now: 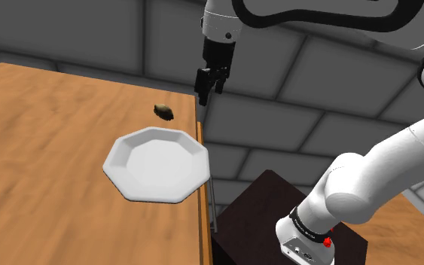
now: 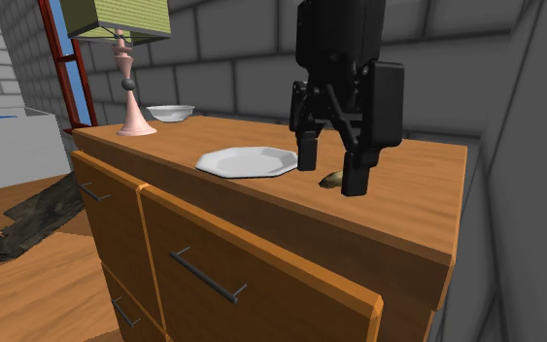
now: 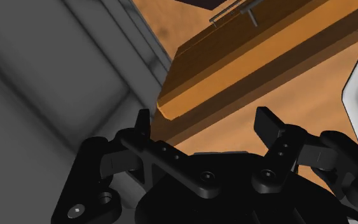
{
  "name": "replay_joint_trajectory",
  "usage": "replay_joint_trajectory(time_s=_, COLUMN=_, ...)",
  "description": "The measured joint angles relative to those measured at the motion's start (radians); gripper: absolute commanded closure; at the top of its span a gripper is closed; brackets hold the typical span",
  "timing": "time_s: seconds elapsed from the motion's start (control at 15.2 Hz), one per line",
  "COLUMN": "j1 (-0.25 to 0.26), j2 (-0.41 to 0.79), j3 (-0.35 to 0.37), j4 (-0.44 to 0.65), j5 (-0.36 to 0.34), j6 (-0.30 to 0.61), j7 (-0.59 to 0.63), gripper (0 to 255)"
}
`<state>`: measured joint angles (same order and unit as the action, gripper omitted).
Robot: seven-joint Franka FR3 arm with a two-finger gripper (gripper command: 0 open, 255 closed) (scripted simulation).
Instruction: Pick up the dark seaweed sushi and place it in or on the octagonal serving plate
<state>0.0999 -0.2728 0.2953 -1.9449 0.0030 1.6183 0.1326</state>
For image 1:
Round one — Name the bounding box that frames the brown potato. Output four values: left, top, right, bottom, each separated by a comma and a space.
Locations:
153, 103, 175, 122

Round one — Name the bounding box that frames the white octagonal plate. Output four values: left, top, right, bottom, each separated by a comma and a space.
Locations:
102, 126, 212, 205

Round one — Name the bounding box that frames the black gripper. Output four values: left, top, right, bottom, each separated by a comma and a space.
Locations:
194, 35, 236, 108

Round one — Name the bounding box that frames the dark robot stand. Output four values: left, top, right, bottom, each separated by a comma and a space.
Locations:
210, 169, 369, 265

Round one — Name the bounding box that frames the wooden table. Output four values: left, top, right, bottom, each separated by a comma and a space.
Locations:
0, 62, 218, 265

